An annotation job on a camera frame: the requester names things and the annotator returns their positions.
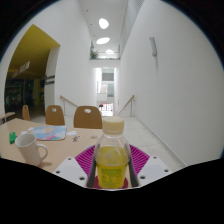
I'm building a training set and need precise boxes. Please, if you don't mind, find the colourful printed mouse pad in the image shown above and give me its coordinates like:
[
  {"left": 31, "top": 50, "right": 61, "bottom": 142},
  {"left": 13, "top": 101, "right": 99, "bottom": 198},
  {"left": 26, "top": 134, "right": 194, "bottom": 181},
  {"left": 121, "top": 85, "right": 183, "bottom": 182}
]
[{"left": 31, "top": 125, "right": 68, "bottom": 142}]

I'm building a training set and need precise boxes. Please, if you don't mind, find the wooden stair handrail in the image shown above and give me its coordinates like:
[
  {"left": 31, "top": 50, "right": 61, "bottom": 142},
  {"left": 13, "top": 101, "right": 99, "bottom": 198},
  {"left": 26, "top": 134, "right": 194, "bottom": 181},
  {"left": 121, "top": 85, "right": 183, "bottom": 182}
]
[
  {"left": 59, "top": 95, "right": 79, "bottom": 116},
  {"left": 116, "top": 94, "right": 136, "bottom": 118}
]

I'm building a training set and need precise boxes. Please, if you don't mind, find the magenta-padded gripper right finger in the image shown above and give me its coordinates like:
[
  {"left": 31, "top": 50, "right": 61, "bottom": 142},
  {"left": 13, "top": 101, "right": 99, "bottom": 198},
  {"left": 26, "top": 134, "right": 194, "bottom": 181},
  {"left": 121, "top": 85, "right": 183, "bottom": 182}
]
[{"left": 128, "top": 144, "right": 174, "bottom": 188}]

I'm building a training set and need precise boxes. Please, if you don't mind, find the small side table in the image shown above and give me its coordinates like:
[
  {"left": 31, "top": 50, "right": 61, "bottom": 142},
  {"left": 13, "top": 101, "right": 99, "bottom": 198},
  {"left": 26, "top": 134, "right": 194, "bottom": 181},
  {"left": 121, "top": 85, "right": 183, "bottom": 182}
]
[{"left": 0, "top": 111, "right": 16, "bottom": 124}]

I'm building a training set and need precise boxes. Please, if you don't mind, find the clear bottle with yellow drink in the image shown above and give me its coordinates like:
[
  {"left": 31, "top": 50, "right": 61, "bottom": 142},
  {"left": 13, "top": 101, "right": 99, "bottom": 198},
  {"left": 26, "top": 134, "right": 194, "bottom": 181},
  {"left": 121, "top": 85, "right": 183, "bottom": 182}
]
[{"left": 93, "top": 116, "right": 131, "bottom": 190}]

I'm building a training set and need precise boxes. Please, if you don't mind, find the group of ceiling lights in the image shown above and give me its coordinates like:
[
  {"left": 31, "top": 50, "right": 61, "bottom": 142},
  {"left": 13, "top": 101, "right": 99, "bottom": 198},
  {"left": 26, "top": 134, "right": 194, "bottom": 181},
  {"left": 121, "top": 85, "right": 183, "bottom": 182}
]
[{"left": 95, "top": 17, "right": 116, "bottom": 55}]

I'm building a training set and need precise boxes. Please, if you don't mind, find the green potted plant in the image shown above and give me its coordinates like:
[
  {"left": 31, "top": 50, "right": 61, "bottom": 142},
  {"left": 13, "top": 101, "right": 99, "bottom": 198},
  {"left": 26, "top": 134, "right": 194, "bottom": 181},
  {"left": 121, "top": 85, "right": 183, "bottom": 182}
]
[{"left": 89, "top": 49, "right": 100, "bottom": 60}]

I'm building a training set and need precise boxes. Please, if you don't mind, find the hanging white sign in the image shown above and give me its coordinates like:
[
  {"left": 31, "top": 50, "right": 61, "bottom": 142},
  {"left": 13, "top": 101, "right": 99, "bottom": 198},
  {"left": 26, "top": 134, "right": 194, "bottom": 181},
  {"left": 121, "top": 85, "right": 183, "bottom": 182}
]
[{"left": 12, "top": 60, "right": 31, "bottom": 78}]

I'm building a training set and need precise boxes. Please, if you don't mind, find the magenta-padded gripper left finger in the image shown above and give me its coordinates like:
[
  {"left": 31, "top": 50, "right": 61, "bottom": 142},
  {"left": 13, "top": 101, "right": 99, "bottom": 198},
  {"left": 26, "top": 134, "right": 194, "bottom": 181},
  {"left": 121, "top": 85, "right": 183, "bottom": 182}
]
[{"left": 53, "top": 144, "right": 99, "bottom": 188}]

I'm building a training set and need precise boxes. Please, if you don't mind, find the wooden chair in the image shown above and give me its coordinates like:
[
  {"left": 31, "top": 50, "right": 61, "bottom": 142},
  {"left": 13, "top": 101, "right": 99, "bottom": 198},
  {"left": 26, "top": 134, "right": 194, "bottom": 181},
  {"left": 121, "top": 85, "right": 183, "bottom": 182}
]
[
  {"left": 73, "top": 105, "right": 103, "bottom": 130},
  {"left": 21, "top": 104, "right": 31, "bottom": 122},
  {"left": 44, "top": 104, "right": 66, "bottom": 126}
]

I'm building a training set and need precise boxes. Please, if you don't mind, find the beige mug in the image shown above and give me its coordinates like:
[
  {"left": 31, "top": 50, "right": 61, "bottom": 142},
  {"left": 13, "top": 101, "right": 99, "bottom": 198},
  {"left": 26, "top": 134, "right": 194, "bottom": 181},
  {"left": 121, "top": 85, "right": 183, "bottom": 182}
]
[{"left": 14, "top": 133, "right": 49, "bottom": 167}]

